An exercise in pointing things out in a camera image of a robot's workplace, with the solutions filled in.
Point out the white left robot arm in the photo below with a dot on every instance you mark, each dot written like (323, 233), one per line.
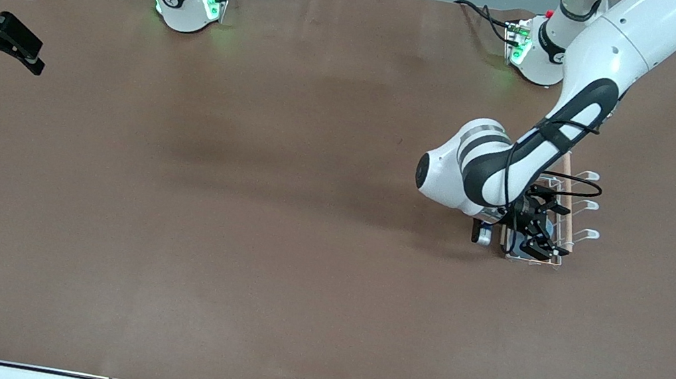
(595, 67)

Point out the light blue plastic cup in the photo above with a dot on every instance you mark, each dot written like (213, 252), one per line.
(514, 243)

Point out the brown table cover sheet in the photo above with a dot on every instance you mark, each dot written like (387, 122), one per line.
(236, 234)

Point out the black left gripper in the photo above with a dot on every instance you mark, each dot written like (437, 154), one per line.
(528, 214)

